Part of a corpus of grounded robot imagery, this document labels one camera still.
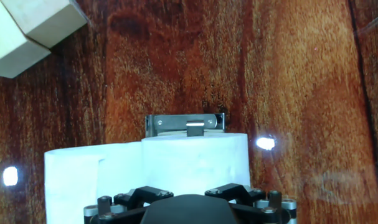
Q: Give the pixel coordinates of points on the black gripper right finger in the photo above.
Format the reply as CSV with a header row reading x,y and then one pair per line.
x,y
254,202

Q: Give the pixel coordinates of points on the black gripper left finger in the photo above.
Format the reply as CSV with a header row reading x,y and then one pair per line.
x,y
129,202

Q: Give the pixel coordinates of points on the white toilet paper roll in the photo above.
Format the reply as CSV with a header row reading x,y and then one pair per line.
x,y
191,161

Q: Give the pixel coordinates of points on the glossy wood grain mat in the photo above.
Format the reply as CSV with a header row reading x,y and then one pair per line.
x,y
300,93

